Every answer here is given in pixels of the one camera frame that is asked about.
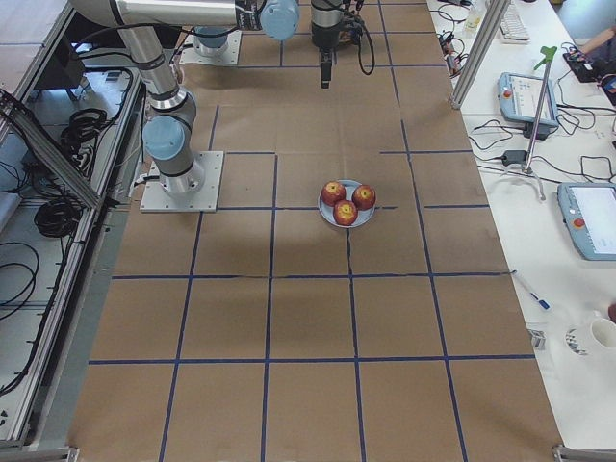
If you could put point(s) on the white mug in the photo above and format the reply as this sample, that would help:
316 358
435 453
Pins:
595 337

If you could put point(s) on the teach pendant far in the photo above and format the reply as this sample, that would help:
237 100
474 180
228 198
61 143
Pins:
518 97

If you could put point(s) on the blue white pen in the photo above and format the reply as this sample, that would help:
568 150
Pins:
524 284

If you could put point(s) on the red apple plate front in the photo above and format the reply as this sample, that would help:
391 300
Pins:
345 213

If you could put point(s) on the black power adapter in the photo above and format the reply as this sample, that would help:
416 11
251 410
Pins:
513 157

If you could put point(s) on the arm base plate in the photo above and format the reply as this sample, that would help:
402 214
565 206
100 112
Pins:
228 58
202 187

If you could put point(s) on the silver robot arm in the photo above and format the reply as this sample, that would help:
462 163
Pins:
167 136
210 41

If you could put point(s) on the plastic bottle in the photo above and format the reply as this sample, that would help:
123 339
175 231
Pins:
473 19

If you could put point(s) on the green clamp on rod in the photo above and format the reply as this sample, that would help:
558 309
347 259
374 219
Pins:
548 53

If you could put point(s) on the light blue plate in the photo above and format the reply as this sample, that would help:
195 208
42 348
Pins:
363 216

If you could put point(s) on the red apple plate outer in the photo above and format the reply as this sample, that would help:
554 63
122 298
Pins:
363 197

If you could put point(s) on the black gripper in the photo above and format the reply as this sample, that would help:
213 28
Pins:
325 37

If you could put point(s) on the aluminium frame post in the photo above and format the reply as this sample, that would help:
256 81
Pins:
490 23

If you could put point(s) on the teach pendant near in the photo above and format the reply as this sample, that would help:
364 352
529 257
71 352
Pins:
588 211

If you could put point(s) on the red apple plate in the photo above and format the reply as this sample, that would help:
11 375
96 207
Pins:
363 197
333 192
345 213

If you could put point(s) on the teach pendant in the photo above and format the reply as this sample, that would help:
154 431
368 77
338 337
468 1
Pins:
518 97
588 211

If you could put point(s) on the white keyboard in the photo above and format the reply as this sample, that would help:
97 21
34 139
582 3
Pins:
512 28

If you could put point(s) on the red apple plate back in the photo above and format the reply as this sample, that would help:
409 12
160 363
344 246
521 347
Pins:
333 192

